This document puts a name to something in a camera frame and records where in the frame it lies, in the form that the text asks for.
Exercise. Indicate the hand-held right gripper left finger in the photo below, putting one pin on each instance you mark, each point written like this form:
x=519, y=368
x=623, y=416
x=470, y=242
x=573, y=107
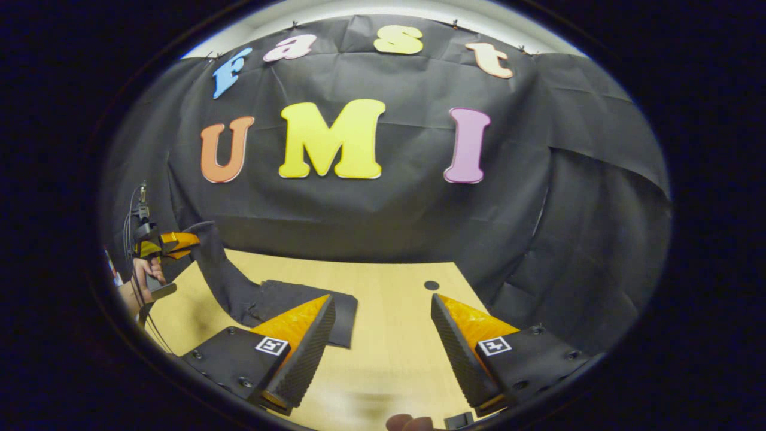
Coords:
x=308, y=359

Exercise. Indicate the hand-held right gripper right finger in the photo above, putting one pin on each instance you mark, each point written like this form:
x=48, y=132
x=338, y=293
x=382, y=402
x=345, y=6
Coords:
x=458, y=359

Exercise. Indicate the black backdrop cloth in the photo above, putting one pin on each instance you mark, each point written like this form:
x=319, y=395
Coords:
x=389, y=221

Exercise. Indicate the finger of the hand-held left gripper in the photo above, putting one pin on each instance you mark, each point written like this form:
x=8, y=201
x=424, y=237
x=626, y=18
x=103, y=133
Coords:
x=178, y=240
x=170, y=254

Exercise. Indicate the dark grey jeans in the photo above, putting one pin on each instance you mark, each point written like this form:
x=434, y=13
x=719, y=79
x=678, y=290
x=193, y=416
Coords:
x=239, y=287

